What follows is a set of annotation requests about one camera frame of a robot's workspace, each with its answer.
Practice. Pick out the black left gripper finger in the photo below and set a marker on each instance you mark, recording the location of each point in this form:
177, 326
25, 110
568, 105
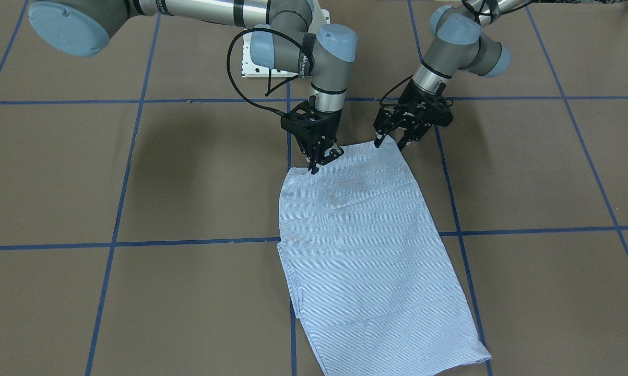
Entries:
383, 125
412, 134

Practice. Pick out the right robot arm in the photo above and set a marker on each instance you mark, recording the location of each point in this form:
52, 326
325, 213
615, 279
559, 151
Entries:
84, 28

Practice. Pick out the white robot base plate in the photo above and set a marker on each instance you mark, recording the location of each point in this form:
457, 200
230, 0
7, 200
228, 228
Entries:
267, 55

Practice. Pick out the blue striped button shirt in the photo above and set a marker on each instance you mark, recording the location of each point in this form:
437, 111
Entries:
367, 271

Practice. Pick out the brown table mat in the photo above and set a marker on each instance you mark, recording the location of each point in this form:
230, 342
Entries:
139, 203

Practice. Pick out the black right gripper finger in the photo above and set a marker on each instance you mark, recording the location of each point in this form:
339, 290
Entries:
313, 156
330, 154

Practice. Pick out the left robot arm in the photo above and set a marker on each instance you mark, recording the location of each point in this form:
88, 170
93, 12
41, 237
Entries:
458, 44

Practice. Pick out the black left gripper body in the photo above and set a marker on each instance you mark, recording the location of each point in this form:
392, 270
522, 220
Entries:
411, 111

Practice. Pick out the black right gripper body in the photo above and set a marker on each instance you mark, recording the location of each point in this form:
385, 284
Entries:
328, 125

